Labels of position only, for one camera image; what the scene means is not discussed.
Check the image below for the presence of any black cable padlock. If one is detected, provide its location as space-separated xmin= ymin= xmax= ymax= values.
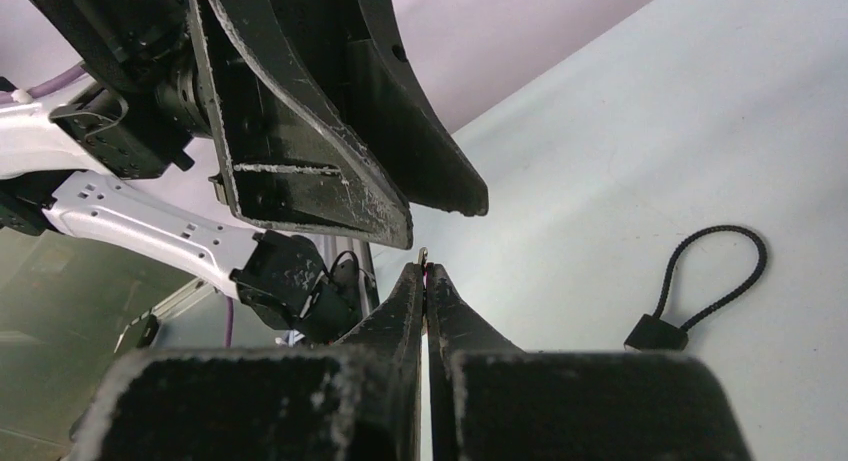
xmin=623 ymin=224 xmax=769 ymax=352

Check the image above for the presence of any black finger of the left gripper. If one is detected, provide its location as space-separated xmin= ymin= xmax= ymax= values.
xmin=188 ymin=0 xmax=413 ymax=249
xmin=270 ymin=0 xmax=489 ymax=216

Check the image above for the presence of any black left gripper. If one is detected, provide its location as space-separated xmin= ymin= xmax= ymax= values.
xmin=28 ymin=0 xmax=210 ymax=180

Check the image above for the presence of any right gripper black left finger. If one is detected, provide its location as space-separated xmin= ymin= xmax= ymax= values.
xmin=69 ymin=263 xmax=424 ymax=460

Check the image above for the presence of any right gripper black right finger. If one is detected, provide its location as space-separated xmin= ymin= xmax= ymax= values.
xmin=426 ymin=263 xmax=751 ymax=460

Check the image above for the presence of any silver key with ring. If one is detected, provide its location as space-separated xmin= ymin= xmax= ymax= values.
xmin=417 ymin=247 xmax=428 ymax=266

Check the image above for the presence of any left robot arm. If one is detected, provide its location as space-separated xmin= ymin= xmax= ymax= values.
xmin=1 ymin=0 xmax=489 ymax=344

